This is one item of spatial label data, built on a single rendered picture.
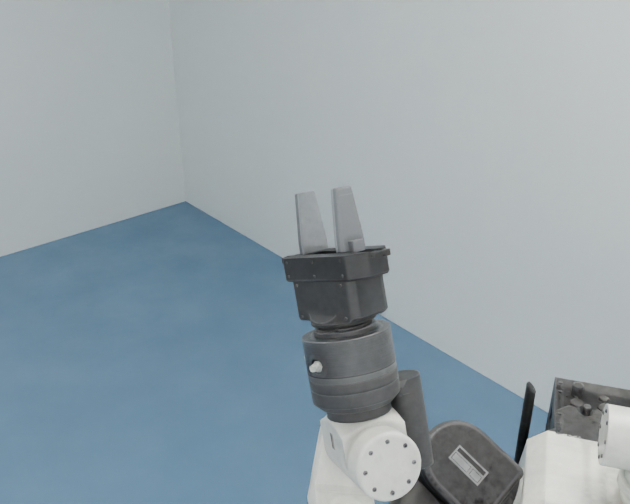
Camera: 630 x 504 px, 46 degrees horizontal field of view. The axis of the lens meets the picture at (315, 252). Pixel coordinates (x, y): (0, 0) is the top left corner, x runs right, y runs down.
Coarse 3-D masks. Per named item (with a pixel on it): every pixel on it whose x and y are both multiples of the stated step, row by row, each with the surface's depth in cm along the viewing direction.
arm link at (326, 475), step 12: (324, 456) 76; (312, 468) 78; (324, 468) 77; (336, 468) 77; (312, 480) 77; (324, 480) 77; (336, 480) 77; (348, 480) 77; (312, 492) 77; (324, 492) 76; (336, 492) 77; (348, 492) 77; (360, 492) 77
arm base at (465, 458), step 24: (432, 432) 88; (456, 432) 88; (480, 432) 89; (456, 456) 87; (480, 456) 88; (504, 456) 88; (432, 480) 85; (456, 480) 86; (480, 480) 86; (504, 480) 86
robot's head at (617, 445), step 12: (612, 408) 79; (624, 408) 79; (612, 420) 78; (624, 420) 78; (600, 432) 83; (612, 432) 77; (624, 432) 77; (600, 444) 81; (612, 444) 77; (624, 444) 77; (600, 456) 80; (612, 456) 78; (624, 456) 77; (624, 468) 78; (624, 480) 81
